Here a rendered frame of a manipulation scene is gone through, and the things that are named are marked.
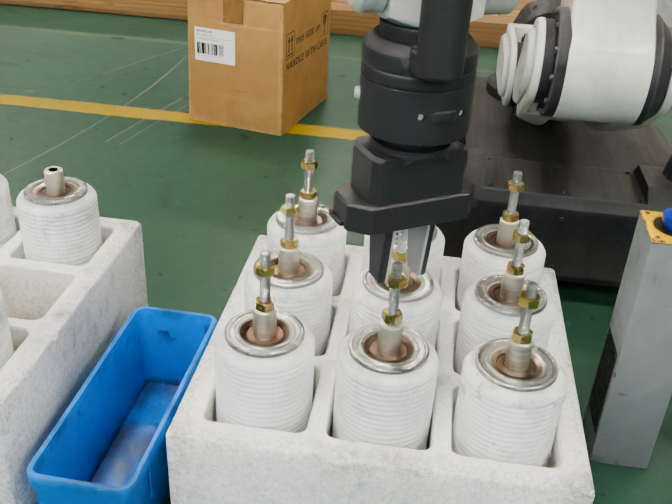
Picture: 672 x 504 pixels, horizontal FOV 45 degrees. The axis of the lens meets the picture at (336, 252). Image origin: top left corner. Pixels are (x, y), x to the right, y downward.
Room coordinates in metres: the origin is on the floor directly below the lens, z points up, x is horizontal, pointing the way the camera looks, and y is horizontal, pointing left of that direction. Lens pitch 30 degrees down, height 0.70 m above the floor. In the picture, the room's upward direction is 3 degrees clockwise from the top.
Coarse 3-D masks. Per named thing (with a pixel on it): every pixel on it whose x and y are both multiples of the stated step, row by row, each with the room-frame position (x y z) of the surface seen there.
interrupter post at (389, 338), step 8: (384, 328) 0.60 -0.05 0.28; (392, 328) 0.60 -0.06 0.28; (400, 328) 0.60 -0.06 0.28; (384, 336) 0.60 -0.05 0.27; (392, 336) 0.59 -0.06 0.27; (400, 336) 0.60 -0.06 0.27; (384, 344) 0.59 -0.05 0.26; (392, 344) 0.59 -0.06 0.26; (400, 344) 0.60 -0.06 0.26; (384, 352) 0.59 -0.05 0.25; (392, 352) 0.59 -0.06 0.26
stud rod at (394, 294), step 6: (396, 264) 0.60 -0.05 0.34; (402, 264) 0.60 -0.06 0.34; (396, 270) 0.60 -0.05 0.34; (396, 276) 0.60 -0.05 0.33; (390, 288) 0.60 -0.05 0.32; (390, 294) 0.60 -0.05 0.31; (396, 294) 0.60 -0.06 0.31; (390, 300) 0.60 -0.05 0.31; (396, 300) 0.60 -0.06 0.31; (390, 306) 0.60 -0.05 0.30; (396, 306) 0.60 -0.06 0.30; (390, 312) 0.60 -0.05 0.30; (396, 312) 0.60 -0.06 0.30; (390, 324) 0.60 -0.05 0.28; (396, 324) 0.60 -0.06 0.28
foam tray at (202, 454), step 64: (256, 256) 0.88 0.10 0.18; (448, 256) 0.91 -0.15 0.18; (448, 320) 0.76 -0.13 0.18; (192, 384) 0.62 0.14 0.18; (320, 384) 0.63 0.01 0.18; (448, 384) 0.65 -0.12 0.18; (192, 448) 0.55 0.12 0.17; (256, 448) 0.54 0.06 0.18; (320, 448) 0.54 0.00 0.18; (384, 448) 0.55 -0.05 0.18; (448, 448) 0.55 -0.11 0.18; (576, 448) 0.56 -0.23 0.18
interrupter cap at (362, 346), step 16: (352, 336) 0.62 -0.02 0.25; (368, 336) 0.62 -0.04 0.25; (416, 336) 0.62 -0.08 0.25; (352, 352) 0.59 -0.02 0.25; (368, 352) 0.60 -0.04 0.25; (400, 352) 0.60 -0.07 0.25; (416, 352) 0.60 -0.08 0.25; (368, 368) 0.57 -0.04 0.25; (384, 368) 0.57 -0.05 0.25; (400, 368) 0.57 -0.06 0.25; (416, 368) 0.58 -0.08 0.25
